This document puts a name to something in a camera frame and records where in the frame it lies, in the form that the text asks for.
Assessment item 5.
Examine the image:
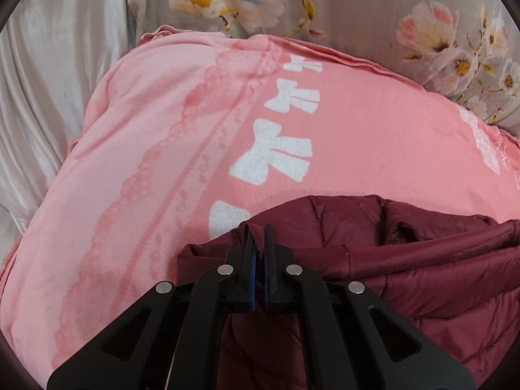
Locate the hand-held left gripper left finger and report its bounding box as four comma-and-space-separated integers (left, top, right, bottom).
46, 223, 258, 390

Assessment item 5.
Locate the white satin curtain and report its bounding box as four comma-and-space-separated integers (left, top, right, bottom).
0, 0, 135, 253

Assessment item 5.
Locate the pink printed blanket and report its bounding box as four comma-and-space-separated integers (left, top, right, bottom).
0, 25, 520, 390

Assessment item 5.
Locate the maroon quilted down jacket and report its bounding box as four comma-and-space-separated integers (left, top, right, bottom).
176, 195, 520, 390

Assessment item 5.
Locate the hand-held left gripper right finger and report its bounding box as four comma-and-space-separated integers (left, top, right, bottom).
262, 223, 477, 390

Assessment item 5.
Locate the grey floral bed sheet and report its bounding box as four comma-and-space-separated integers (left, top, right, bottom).
127, 0, 520, 139

